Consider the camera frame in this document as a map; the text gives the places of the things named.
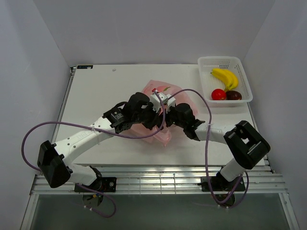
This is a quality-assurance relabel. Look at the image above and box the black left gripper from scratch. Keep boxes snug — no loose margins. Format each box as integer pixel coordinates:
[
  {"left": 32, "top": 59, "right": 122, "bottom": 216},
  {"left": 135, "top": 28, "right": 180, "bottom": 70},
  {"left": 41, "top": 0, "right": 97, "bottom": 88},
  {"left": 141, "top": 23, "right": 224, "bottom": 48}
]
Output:
[{"left": 132, "top": 103, "right": 161, "bottom": 131}]

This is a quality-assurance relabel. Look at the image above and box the pink plastic bag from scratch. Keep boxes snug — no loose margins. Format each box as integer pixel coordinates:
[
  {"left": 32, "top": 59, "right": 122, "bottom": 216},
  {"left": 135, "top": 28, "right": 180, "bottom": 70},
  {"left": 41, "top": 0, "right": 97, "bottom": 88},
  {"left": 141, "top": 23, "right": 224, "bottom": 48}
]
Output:
[{"left": 127, "top": 80, "right": 198, "bottom": 146}]

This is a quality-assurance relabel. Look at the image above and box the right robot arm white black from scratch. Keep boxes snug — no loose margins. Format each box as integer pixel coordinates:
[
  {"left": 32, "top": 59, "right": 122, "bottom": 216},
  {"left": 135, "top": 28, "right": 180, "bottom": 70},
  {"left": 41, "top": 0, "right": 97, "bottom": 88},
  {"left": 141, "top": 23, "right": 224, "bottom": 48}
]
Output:
[{"left": 165, "top": 103, "right": 271, "bottom": 191}]

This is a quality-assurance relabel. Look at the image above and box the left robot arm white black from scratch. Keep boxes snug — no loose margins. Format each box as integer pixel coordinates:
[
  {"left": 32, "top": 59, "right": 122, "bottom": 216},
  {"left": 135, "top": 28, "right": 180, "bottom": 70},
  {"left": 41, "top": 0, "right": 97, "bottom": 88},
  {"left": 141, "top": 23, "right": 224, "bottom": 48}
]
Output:
[{"left": 37, "top": 92, "right": 167, "bottom": 192}]

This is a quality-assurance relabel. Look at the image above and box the yellow fake banana bunch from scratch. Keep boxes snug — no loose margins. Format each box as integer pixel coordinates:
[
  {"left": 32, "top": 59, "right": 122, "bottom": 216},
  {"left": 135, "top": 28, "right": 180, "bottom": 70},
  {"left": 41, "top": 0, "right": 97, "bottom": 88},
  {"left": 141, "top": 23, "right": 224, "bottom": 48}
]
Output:
[{"left": 211, "top": 68, "right": 239, "bottom": 92}]

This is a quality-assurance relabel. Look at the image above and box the white plastic basket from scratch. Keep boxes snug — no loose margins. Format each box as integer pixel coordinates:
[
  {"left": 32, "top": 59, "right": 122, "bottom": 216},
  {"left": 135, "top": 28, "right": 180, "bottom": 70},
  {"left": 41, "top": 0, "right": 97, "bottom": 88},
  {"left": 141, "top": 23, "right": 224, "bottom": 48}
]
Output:
[{"left": 198, "top": 56, "right": 253, "bottom": 106}]

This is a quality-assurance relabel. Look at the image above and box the dark label on table corner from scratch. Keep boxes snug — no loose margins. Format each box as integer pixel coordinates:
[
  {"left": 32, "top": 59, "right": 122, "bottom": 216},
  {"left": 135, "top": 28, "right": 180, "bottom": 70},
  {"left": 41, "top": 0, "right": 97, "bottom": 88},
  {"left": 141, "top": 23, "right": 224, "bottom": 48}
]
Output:
[{"left": 76, "top": 65, "right": 93, "bottom": 69}]

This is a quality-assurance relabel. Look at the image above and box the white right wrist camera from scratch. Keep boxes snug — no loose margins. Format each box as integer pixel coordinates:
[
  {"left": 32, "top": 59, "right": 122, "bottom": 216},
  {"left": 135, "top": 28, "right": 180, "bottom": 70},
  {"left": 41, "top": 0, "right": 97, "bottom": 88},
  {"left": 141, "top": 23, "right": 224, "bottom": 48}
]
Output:
[{"left": 166, "top": 94, "right": 176, "bottom": 110}]

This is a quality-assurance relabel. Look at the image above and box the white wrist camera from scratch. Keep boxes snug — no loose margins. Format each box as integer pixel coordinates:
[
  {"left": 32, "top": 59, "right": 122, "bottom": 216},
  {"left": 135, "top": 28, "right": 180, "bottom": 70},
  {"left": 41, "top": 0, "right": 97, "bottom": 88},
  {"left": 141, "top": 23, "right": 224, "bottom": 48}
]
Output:
[
  {"left": 149, "top": 88, "right": 168, "bottom": 113},
  {"left": 166, "top": 94, "right": 176, "bottom": 110}
]

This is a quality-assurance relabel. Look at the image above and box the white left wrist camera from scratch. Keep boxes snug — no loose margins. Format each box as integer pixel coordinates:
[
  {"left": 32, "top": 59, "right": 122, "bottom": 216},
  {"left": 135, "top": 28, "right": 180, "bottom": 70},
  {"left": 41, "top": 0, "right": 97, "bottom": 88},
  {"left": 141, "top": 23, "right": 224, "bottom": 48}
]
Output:
[{"left": 149, "top": 88, "right": 168, "bottom": 113}]

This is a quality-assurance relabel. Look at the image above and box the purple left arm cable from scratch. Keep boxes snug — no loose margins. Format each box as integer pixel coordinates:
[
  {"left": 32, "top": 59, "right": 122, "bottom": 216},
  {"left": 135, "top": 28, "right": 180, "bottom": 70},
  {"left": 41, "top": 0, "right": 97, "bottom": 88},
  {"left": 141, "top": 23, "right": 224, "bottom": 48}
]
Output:
[{"left": 21, "top": 91, "right": 167, "bottom": 218}]

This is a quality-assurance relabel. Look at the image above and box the aluminium table edge rail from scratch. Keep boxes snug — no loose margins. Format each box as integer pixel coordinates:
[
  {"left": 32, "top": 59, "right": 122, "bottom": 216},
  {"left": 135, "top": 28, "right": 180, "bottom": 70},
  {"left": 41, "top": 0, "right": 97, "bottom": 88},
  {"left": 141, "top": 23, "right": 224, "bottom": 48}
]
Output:
[{"left": 30, "top": 165, "right": 288, "bottom": 195}]

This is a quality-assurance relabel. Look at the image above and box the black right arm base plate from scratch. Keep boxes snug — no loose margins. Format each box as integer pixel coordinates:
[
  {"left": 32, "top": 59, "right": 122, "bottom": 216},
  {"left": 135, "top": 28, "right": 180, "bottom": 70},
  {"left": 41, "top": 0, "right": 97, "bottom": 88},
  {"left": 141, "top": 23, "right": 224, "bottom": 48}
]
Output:
[{"left": 197, "top": 176, "right": 246, "bottom": 192}]

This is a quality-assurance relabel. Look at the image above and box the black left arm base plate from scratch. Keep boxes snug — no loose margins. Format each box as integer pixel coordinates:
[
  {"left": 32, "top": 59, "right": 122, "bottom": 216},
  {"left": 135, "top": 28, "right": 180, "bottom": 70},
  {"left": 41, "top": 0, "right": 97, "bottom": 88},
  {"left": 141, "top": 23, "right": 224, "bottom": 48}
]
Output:
[{"left": 74, "top": 177, "right": 117, "bottom": 193}]

